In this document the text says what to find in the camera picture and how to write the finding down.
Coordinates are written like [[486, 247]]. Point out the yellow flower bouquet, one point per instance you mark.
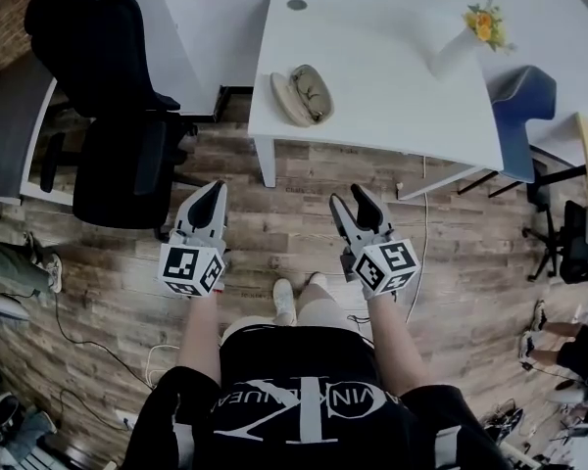
[[485, 23]]

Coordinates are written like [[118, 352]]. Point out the white table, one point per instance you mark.
[[372, 91]]

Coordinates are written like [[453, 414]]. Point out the grey desk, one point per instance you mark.
[[7, 130]]

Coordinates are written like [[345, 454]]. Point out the person's white shoe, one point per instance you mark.
[[55, 273], [283, 299]]

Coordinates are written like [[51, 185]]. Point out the beige glasses case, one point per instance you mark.
[[301, 96]]

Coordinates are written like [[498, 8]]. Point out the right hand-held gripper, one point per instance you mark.
[[384, 265]]

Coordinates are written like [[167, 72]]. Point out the thin-framed glasses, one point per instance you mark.
[[309, 93]]

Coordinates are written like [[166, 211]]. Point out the person's black printed t-shirt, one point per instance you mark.
[[299, 409]]

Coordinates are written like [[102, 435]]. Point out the person's left forearm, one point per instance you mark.
[[198, 336]]

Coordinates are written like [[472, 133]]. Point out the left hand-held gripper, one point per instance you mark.
[[191, 267]]

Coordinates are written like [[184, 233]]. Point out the blue chair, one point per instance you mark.
[[524, 115]]

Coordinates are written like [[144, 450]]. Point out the small black swivel chair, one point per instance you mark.
[[573, 243]]

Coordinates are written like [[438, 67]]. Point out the white desk panel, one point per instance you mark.
[[210, 27]]

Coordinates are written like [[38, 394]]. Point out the black office chair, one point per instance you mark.
[[108, 115]]

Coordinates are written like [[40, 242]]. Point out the person's right forearm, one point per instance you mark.
[[394, 341]]

